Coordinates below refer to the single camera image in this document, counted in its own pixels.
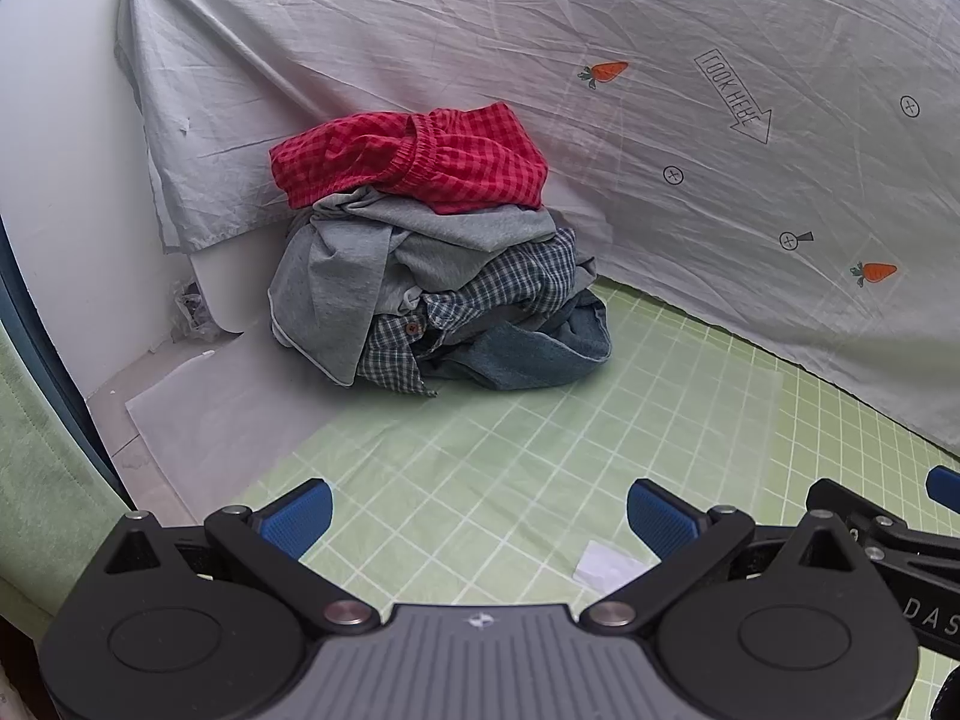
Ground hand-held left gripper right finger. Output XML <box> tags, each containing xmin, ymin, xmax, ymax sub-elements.
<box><xmin>579</xmin><ymin>478</ymin><xmax>882</xmax><ymax>635</ymax></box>

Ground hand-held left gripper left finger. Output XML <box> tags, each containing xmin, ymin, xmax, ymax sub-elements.
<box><xmin>101</xmin><ymin>478</ymin><xmax>380</xmax><ymax>631</ymax></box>

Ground red checked shorts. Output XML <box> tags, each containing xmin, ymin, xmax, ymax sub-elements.
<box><xmin>268</xmin><ymin>101</ymin><xmax>550</xmax><ymax>215</ymax></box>

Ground small white paper piece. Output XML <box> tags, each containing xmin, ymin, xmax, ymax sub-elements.
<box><xmin>574</xmin><ymin>540</ymin><xmax>650</xmax><ymax>590</ymax></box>

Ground translucent plastic sheet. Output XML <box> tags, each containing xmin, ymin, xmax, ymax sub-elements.
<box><xmin>124</xmin><ymin>322</ymin><xmax>788</xmax><ymax>533</ymax></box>

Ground green grid mat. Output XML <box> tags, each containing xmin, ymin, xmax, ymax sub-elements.
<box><xmin>232</xmin><ymin>274</ymin><xmax>960</xmax><ymax>720</ymax></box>

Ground blue jeans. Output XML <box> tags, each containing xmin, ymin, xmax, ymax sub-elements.
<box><xmin>420</xmin><ymin>289</ymin><xmax>614</xmax><ymax>391</ymax></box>

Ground crumpled clear plastic bag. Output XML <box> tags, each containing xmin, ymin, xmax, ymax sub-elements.
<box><xmin>172</xmin><ymin>281</ymin><xmax>226</xmax><ymax>346</ymax></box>

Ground grey knit garment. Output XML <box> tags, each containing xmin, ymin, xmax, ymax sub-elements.
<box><xmin>268</xmin><ymin>191</ymin><xmax>560</xmax><ymax>387</ymax></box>

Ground white curved board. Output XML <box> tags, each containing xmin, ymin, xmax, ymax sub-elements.
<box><xmin>186</xmin><ymin>229</ymin><xmax>290</xmax><ymax>337</ymax></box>

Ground green curtain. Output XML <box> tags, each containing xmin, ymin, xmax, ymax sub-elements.
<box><xmin>0</xmin><ymin>322</ymin><xmax>132</xmax><ymax>616</ymax></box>

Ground dark plaid shirt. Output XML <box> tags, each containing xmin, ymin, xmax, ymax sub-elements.
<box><xmin>356</xmin><ymin>229</ymin><xmax>578</xmax><ymax>398</ymax></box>

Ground blue cloth strip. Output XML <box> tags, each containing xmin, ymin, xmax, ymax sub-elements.
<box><xmin>0</xmin><ymin>217</ymin><xmax>136</xmax><ymax>511</ymax></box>

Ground grey carrot print sheet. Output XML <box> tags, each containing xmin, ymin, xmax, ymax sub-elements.
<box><xmin>112</xmin><ymin>0</ymin><xmax>960</xmax><ymax>458</ymax></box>

